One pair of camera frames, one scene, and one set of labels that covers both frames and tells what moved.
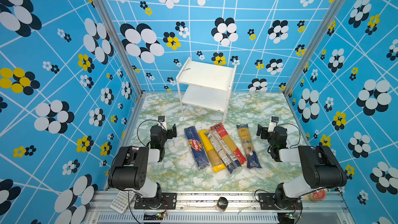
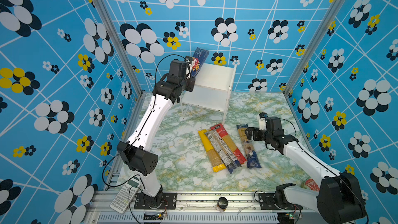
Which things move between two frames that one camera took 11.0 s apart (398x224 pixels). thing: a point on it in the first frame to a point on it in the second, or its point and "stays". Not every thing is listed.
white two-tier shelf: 205,85 stays
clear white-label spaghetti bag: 229,160 stays
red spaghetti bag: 219,127 stays
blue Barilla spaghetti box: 196,148 to 199,57
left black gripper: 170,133 to 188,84
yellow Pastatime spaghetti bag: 215,161 stays
